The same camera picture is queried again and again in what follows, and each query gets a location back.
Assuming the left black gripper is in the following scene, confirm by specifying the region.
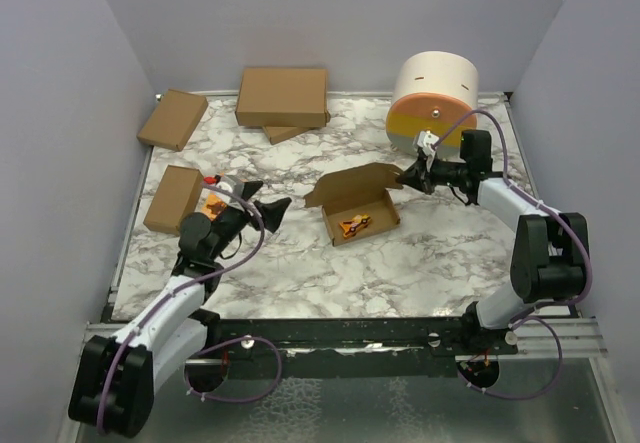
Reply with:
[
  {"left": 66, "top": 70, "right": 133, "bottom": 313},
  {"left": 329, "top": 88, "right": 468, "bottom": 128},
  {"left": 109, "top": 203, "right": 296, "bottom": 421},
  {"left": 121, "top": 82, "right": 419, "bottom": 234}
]
[{"left": 209, "top": 180, "right": 291, "bottom": 259}]

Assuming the brown cardboard box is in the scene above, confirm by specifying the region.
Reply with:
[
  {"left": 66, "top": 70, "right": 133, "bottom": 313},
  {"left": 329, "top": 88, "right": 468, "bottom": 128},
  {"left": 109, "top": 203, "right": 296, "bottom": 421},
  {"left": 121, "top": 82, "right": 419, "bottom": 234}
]
[{"left": 304, "top": 163, "right": 403, "bottom": 247}]

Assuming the small orange toy car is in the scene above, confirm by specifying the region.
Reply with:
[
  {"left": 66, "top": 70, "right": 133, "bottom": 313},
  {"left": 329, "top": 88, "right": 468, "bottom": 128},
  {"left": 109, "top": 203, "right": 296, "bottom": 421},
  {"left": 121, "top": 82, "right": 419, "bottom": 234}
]
[{"left": 338, "top": 213, "right": 372, "bottom": 240}]

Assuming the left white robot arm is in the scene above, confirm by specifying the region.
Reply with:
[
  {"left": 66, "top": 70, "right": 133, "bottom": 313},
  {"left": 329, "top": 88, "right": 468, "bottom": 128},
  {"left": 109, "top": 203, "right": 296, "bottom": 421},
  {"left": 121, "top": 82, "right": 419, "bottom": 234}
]
[{"left": 67, "top": 177, "right": 291, "bottom": 438}]

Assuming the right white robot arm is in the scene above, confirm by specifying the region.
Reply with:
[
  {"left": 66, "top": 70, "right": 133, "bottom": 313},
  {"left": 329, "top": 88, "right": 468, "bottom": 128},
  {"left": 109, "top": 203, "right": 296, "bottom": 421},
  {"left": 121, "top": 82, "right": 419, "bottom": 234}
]
[{"left": 397, "top": 130, "right": 593, "bottom": 354}]

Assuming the small cardboard box under stack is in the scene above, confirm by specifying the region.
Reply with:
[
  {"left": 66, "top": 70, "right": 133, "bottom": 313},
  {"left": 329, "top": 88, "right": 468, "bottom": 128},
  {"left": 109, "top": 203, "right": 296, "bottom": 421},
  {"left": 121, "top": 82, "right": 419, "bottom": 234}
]
[{"left": 263, "top": 126, "right": 308, "bottom": 145}]

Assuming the folded cardboard box front left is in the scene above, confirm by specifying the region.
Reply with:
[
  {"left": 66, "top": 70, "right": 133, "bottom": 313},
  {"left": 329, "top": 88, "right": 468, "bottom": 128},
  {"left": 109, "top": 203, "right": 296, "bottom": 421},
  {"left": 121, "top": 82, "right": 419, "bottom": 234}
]
[{"left": 143, "top": 165, "right": 204, "bottom": 235}]

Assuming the large folded cardboard box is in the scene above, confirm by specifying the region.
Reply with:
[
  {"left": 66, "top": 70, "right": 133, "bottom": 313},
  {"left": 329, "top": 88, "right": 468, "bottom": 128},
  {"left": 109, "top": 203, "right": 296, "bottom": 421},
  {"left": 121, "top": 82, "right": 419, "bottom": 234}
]
[{"left": 235, "top": 67, "right": 330, "bottom": 128}]

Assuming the folded cardboard box back left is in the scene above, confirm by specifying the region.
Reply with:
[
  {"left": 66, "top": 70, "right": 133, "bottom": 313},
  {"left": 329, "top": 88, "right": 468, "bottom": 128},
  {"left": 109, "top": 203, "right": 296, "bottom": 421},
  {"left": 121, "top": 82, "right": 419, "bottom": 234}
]
[{"left": 137, "top": 89, "right": 208, "bottom": 152}]

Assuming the round pastel drawer cabinet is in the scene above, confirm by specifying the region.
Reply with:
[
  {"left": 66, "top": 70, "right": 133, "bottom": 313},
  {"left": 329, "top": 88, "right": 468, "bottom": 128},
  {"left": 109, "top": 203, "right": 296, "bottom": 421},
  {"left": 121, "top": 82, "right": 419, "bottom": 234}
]
[{"left": 385, "top": 51, "right": 479, "bottom": 157}]

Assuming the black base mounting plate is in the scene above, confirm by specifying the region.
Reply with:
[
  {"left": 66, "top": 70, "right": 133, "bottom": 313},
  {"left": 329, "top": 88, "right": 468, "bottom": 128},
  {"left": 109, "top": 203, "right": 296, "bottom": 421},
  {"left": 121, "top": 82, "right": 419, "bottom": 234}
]
[{"left": 178, "top": 316, "right": 517, "bottom": 380}]

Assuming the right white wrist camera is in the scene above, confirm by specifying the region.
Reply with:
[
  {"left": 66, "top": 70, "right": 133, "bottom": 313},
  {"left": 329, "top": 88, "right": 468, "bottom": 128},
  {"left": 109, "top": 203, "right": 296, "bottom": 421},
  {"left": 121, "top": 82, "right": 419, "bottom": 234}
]
[{"left": 413, "top": 130, "right": 440, "bottom": 155}]

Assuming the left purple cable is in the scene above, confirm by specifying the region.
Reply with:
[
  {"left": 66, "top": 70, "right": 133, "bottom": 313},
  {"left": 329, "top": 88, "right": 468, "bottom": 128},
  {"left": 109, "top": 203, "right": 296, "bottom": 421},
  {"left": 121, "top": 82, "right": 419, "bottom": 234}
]
[{"left": 97, "top": 175, "right": 284, "bottom": 434}]

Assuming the purple cable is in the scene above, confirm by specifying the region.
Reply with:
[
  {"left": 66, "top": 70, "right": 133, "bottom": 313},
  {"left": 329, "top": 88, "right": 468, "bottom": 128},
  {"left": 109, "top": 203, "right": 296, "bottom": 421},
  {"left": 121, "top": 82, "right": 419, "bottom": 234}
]
[
  {"left": 427, "top": 107, "right": 595, "bottom": 399},
  {"left": 97, "top": 175, "right": 284, "bottom": 434}
]

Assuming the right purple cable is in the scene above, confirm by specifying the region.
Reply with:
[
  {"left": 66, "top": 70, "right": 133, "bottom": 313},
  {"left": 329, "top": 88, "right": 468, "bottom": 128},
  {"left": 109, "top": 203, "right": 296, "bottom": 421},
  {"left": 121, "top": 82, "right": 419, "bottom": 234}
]
[{"left": 427, "top": 107, "right": 595, "bottom": 399}]

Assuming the aluminium rail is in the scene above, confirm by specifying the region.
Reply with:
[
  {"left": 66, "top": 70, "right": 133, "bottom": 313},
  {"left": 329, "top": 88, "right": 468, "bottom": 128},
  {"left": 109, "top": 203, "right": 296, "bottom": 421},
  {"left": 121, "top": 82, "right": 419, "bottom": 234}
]
[{"left": 514, "top": 318, "right": 608, "bottom": 359}]

